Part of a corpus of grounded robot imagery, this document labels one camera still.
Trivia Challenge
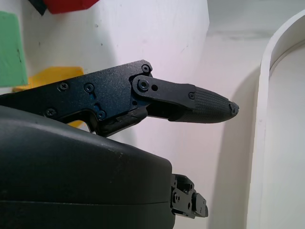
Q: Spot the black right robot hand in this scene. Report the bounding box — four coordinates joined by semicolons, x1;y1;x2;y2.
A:
0;59;239;229

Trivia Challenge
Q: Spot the yellow cube block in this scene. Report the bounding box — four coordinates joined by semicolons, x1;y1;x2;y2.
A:
12;66;89;132

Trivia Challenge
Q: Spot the green cube block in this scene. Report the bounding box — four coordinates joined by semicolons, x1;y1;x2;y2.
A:
0;10;30;88

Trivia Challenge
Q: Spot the red cube block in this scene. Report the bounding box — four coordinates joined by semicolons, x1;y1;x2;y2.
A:
42;0;101;15

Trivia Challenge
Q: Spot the black tape strip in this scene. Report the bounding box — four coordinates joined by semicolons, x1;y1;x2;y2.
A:
28;0;49;16

